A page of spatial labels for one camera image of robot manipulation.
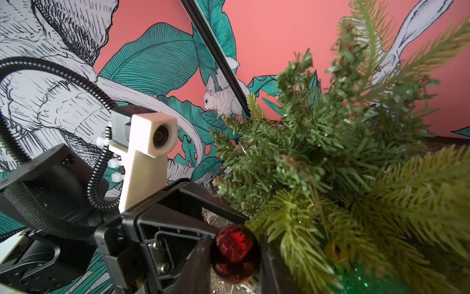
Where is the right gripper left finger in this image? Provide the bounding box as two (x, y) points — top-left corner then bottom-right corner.
(170, 236), (212, 294)

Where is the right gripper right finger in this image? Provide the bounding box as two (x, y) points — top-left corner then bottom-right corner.
(260, 236), (301, 294)

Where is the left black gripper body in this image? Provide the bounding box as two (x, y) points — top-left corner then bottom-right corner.
(94, 179), (248, 294)

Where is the red ball ornament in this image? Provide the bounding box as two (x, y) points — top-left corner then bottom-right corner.
(211, 224), (261, 285)

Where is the green glitter ball ornament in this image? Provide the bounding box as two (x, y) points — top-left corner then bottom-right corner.
(332, 267), (412, 294)

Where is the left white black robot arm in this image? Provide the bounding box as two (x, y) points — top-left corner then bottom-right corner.
(1, 57), (247, 294)

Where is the small green christmas tree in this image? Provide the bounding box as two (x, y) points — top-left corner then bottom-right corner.
(214, 1), (470, 294)

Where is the left black frame post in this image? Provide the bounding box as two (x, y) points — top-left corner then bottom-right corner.
(181, 0), (250, 115)

